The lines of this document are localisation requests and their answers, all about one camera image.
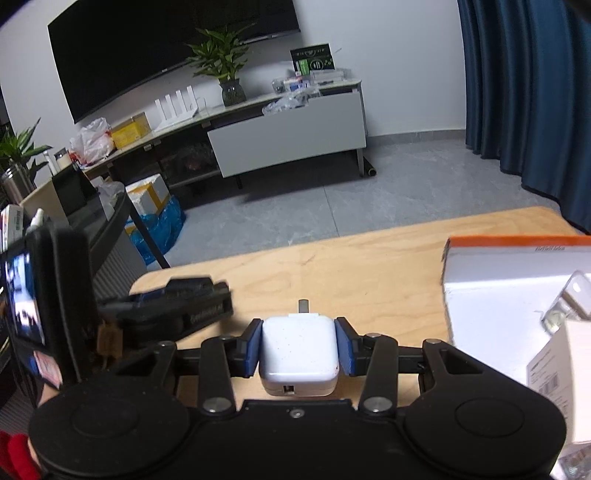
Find white carton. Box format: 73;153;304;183
526;318;591;446

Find clear refill bottle white cap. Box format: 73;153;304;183
541;270;591;335

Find black television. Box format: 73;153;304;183
47;0;302;124

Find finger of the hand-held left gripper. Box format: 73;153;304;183
99;276;230;309
99;293;234;344

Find white blue box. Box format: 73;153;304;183
0;205;25;252

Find black tan box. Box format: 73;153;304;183
52;167;101;217

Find small plant in glass vase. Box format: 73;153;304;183
185;28;254;108

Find yellow box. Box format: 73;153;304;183
111;113;151;149

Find large green plant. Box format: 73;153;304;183
0;117;54;178

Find blue curtain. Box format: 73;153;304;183
457;0;591;236

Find green black box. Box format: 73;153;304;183
291;43;335;77

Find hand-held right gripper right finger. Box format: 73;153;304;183
335;316;485;414

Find person's left forearm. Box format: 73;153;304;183
0;431;42;480

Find white router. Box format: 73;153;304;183
153;85;206;134

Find small white blue boxes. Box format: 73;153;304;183
271;68;347;93

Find white charger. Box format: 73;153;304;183
257;300;341;397

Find white plastic bag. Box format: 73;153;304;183
69;117;115;167

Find grey television stand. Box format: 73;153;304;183
69;76;377;204

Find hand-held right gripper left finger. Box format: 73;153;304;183
113;318;264;414

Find clear plastic packets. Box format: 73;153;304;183
262;88;322;116

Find blue plastic bag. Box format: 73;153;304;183
127;196;187;266

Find white foam box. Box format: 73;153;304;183
126;173;172;217

